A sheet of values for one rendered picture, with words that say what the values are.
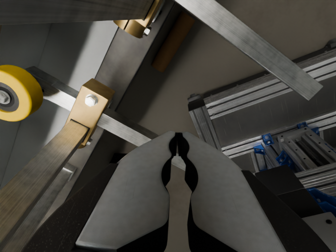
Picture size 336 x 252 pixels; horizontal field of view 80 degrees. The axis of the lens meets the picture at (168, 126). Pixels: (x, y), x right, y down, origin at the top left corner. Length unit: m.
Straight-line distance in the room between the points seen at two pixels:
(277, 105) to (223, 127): 0.29
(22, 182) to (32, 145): 0.52
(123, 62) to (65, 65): 0.20
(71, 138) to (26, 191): 0.12
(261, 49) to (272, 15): 0.92
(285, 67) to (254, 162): 0.96
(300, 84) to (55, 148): 0.40
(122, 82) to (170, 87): 0.75
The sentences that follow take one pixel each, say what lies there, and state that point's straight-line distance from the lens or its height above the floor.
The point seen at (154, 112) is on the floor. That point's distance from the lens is 1.29.
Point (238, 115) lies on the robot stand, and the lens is 1.12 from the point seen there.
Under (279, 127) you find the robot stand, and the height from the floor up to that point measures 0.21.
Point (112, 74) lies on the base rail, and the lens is 0.51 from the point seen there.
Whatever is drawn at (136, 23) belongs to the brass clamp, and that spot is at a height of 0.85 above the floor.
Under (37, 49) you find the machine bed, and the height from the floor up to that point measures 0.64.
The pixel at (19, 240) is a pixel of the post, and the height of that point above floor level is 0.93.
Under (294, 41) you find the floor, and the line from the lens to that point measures 1.34.
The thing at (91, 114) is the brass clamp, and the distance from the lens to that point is 0.39.
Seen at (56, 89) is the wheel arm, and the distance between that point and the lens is 0.41.
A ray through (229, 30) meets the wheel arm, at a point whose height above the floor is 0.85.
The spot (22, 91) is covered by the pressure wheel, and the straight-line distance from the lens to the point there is 0.35.
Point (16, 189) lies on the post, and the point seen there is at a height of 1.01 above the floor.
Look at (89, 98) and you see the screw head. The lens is 0.37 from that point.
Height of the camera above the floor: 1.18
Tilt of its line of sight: 62 degrees down
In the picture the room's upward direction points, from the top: 177 degrees counter-clockwise
